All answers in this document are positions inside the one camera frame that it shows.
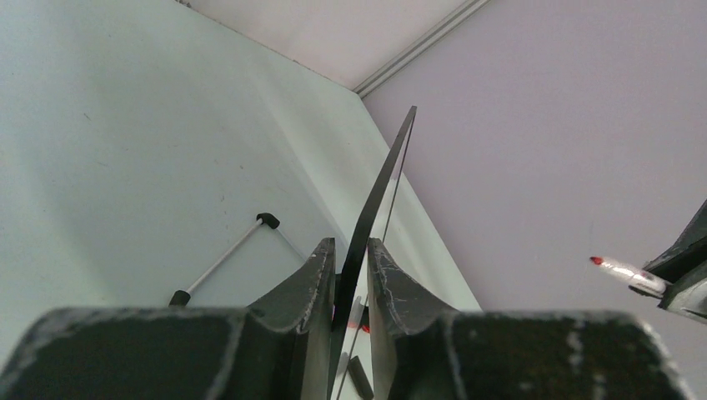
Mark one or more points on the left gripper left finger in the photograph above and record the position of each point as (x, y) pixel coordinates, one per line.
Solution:
(99, 353)

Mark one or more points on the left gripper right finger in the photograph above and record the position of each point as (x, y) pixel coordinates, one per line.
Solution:
(422, 348)

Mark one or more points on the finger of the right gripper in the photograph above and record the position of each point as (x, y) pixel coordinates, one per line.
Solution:
(687, 252)
(687, 297)

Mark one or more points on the red whiteboard marker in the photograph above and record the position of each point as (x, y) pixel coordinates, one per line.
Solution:
(637, 279)

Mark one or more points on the white board black frame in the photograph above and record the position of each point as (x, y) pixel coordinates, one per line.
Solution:
(370, 221)

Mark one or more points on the black whiteboard marker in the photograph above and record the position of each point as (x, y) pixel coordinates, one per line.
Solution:
(352, 380)

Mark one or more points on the aluminium frame rail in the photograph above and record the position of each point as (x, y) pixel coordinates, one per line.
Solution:
(433, 36)

